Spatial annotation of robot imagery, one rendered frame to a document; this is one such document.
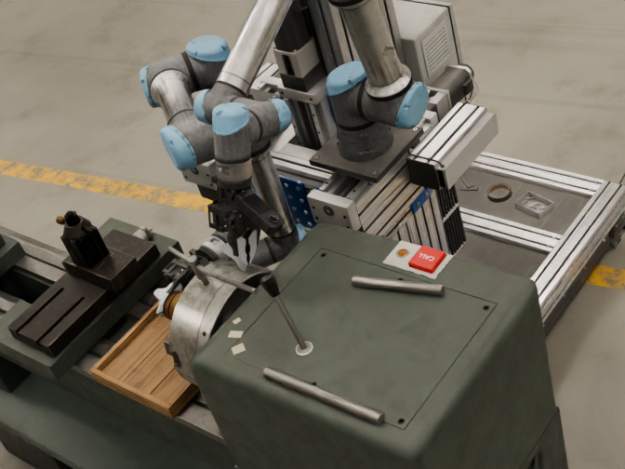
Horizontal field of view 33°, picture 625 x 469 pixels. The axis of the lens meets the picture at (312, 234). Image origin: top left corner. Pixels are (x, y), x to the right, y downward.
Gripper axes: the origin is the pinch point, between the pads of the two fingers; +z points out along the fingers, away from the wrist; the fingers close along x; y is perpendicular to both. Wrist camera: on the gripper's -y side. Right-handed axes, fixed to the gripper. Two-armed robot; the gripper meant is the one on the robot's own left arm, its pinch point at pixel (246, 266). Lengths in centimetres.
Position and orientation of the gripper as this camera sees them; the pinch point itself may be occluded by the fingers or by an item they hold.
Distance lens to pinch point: 227.1
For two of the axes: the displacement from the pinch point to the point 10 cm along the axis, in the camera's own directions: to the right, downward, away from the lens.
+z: 0.3, 9.1, 4.2
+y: -7.8, -2.4, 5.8
